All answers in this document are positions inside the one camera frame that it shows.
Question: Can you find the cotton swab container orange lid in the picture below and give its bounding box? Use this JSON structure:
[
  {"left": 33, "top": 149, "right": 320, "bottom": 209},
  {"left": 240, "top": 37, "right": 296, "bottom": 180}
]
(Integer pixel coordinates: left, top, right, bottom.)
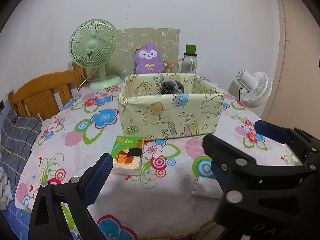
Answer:
[{"left": 163, "top": 61, "right": 178, "bottom": 74}]

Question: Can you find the purple plush toy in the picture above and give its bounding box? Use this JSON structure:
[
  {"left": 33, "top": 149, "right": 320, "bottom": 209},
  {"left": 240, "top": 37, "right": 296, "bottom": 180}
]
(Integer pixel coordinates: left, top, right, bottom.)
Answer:
[{"left": 133, "top": 43, "right": 164, "bottom": 75}]

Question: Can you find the white standing fan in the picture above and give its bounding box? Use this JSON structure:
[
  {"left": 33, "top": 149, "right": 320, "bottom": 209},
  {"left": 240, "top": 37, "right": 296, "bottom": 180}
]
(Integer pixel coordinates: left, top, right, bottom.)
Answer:
[{"left": 236, "top": 68, "right": 273, "bottom": 109}]

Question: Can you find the grey plaid pillow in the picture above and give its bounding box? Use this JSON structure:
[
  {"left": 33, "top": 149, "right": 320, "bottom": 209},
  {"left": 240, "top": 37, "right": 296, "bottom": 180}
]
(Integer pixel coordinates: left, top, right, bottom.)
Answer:
[{"left": 0, "top": 110, "right": 43, "bottom": 178}]

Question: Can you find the beige door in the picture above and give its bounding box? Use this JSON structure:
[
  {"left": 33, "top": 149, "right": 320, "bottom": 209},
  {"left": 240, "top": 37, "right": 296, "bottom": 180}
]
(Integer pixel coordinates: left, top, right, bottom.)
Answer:
[{"left": 271, "top": 0, "right": 320, "bottom": 130}]

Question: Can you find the grey sock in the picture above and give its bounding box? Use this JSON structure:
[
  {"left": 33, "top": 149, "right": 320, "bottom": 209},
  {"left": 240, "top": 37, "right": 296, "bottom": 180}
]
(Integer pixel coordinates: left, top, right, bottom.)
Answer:
[{"left": 159, "top": 80, "right": 185, "bottom": 95}]

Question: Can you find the wooden bed headboard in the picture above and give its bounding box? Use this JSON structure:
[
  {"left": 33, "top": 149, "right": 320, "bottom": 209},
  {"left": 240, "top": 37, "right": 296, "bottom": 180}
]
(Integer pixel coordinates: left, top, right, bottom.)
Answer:
[{"left": 7, "top": 65, "right": 88, "bottom": 119}]

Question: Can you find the blue bed sheet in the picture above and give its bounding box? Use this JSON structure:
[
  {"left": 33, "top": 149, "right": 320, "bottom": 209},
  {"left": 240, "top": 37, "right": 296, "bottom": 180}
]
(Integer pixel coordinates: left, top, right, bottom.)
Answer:
[{"left": 0, "top": 200, "right": 33, "bottom": 240}]

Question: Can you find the cartoon print cardboard panel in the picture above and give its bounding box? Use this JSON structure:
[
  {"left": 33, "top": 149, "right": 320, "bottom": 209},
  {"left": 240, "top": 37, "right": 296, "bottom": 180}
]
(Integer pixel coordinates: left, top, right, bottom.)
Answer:
[{"left": 117, "top": 27, "right": 181, "bottom": 77}]

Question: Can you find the glass jar with green lid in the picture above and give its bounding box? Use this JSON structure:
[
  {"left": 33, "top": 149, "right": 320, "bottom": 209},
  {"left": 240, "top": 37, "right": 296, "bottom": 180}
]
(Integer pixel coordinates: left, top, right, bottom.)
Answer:
[{"left": 177, "top": 44, "right": 199, "bottom": 75}]

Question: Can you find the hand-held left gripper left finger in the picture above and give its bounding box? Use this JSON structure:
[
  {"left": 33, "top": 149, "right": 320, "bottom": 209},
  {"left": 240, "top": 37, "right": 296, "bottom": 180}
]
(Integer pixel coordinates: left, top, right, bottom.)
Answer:
[{"left": 29, "top": 152, "right": 114, "bottom": 240}]

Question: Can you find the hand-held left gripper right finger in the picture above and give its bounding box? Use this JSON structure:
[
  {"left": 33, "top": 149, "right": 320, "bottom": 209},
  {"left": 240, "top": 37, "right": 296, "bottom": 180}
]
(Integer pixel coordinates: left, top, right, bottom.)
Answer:
[{"left": 211, "top": 160, "right": 228, "bottom": 193}]

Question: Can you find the green desk fan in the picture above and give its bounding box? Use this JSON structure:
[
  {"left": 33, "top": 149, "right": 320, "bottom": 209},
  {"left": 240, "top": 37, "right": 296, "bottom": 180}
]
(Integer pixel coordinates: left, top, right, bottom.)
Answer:
[{"left": 69, "top": 19, "right": 122, "bottom": 91}]

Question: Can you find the yellow printed fabric storage box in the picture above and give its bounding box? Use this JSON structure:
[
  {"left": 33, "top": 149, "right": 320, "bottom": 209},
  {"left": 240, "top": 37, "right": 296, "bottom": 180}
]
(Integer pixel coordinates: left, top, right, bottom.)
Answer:
[{"left": 118, "top": 72, "right": 225, "bottom": 141}]

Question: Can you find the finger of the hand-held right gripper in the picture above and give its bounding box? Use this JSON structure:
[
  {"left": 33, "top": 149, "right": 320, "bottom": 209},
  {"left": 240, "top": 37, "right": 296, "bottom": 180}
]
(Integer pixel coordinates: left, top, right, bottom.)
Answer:
[
  {"left": 254, "top": 120, "right": 320, "bottom": 167},
  {"left": 203, "top": 134, "right": 320, "bottom": 240}
]

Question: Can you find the green tissue packet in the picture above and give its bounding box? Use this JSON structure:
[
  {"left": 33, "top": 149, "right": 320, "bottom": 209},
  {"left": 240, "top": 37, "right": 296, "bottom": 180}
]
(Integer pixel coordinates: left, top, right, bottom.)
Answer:
[{"left": 111, "top": 135, "right": 145, "bottom": 176}]

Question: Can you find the floral tablecloth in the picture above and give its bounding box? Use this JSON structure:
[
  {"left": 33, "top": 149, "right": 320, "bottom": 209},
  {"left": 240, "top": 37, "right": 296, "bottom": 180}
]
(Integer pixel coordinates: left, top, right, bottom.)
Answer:
[{"left": 15, "top": 79, "right": 304, "bottom": 240}]

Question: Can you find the white tissue packet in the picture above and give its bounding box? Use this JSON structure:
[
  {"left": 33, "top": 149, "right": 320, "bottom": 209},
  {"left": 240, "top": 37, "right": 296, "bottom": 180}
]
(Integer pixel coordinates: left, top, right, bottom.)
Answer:
[{"left": 191, "top": 177, "right": 223, "bottom": 199}]

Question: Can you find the white crumpled cloth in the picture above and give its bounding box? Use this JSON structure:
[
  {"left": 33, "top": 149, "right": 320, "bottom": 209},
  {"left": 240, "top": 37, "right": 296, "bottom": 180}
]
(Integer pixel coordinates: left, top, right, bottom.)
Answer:
[{"left": 0, "top": 167, "right": 13, "bottom": 211}]

